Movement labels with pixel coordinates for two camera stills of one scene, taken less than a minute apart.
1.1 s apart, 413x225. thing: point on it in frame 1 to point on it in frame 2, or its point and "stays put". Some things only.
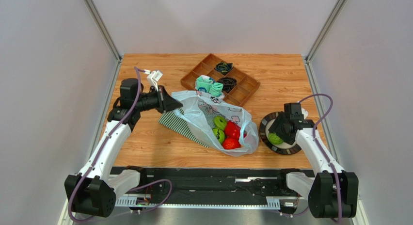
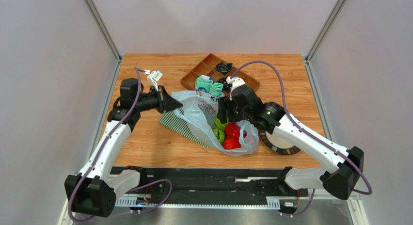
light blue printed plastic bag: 198,113 stays put
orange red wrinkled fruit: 230,143 stays put
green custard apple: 275,138 to 218,124
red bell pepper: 232,129 stays put
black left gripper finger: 167,99 stays put
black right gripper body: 283,131 to 232,107
